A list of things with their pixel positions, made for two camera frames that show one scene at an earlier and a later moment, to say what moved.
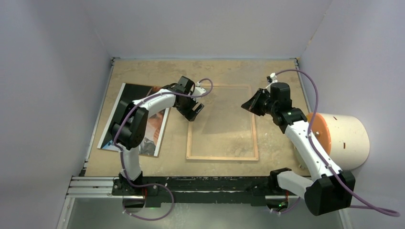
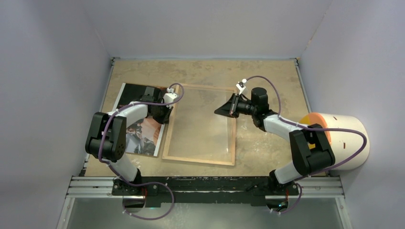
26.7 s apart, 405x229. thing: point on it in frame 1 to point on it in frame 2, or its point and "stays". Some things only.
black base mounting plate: (155, 190) stays
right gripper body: (271, 106) to (245, 107)
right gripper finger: (256, 102) to (230, 108)
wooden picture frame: (190, 124) to (170, 126)
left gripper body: (188, 104) to (161, 113)
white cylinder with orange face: (347, 138) stays
